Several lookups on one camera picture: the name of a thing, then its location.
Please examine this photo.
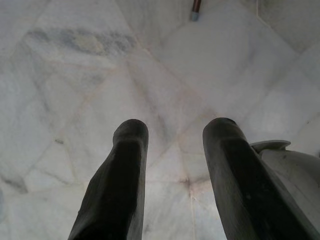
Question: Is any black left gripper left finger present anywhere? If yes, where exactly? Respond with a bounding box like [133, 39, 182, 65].
[67, 118, 150, 240]

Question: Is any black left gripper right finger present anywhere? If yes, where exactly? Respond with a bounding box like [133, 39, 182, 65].
[202, 117, 313, 240]

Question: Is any silver robot leg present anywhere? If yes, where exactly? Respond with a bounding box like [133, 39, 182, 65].
[249, 140, 320, 240]

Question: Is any brown furniture leg grey cap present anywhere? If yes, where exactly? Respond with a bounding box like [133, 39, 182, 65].
[191, 0, 202, 22]

